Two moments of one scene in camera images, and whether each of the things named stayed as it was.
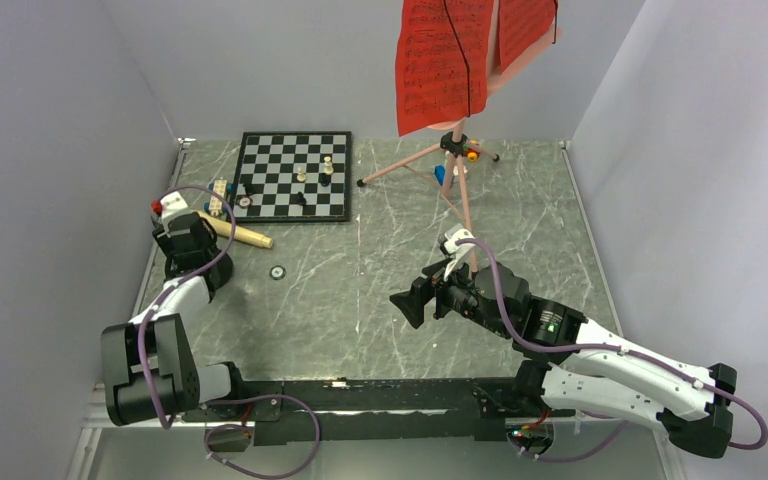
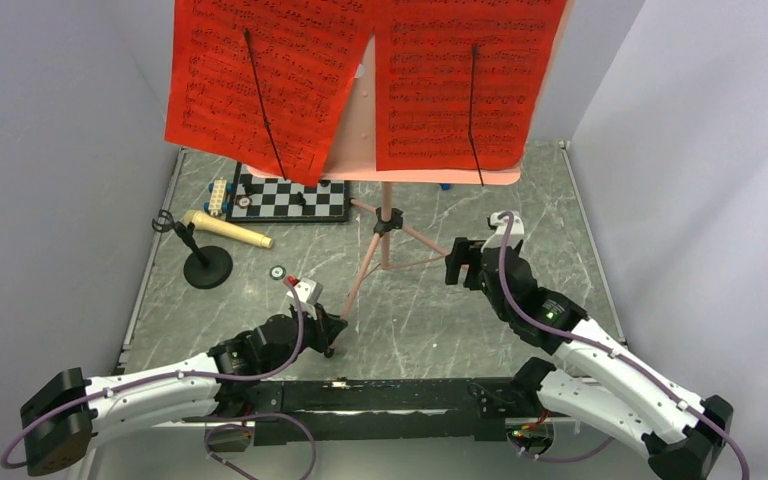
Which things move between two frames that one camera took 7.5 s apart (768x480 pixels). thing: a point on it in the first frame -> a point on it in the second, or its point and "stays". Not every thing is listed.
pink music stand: (455, 145) -> (352, 160)
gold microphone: (223, 226) stays
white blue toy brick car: (215, 204) stays
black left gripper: (162, 239) -> (325, 327)
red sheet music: (442, 59) -> (265, 83)
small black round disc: (277, 272) stays
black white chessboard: (294, 177) stays
